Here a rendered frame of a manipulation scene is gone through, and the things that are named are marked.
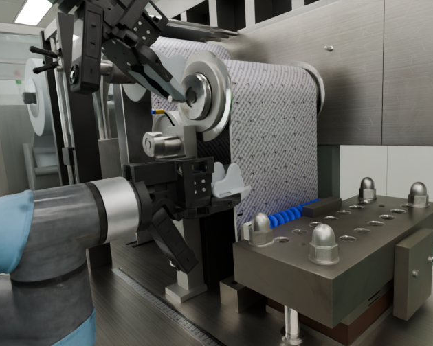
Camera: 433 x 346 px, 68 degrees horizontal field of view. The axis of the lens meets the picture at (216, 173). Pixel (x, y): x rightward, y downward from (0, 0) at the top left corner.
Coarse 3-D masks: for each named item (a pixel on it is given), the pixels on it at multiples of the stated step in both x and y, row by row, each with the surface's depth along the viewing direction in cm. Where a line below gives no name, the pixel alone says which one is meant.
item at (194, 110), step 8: (184, 80) 53; (192, 80) 52; (200, 80) 50; (208, 80) 51; (184, 88) 54; (192, 88) 52; (200, 88) 50; (208, 88) 50; (192, 96) 52; (200, 96) 51; (208, 96) 50; (184, 104) 54; (192, 104) 53; (200, 104) 51; (208, 104) 51; (184, 112) 55; (192, 112) 53; (200, 112) 51; (208, 112) 52
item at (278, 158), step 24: (264, 120) 55; (288, 120) 59; (312, 120) 64; (240, 144) 52; (264, 144) 56; (288, 144) 60; (312, 144) 65; (240, 168) 52; (264, 168) 56; (288, 168) 60; (312, 168) 66; (264, 192) 57; (288, 192) 61; (312, 192) 66; (240, 216) 53
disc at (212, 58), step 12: (192, 60) 54; (204, 60) 52; (216, 60) 50; (228, 72) 48; (228, 84) 48; (228, 96) 49; (228, 108) 49; (228, 120) 50; (204, 132) 54; (216, 132) 52
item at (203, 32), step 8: (168, 24) 76; (176, 24) 77; (184, 24) 78; (192, 24) 80; (200, 24) 81; (168, 32) 80; (176, 32) 81; (184, 32) 81; (192, 32) 82; (200, 32) 82; (208, 32) 83; (216, 32) 85; (224, 32) 87; (232, 32) 88; (192, 40) 89; (208, 40) 92; (216, 40) 94
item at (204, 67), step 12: (192, 72) 53; (204, 72) 51; (216, 72) 50; (180, 84) 57; (216, 84) 49; (216, 96) 50; (180, 108) 58; (216, 108) 50; (192, 120) 55; (204, 120) 53; (216, 120) 51
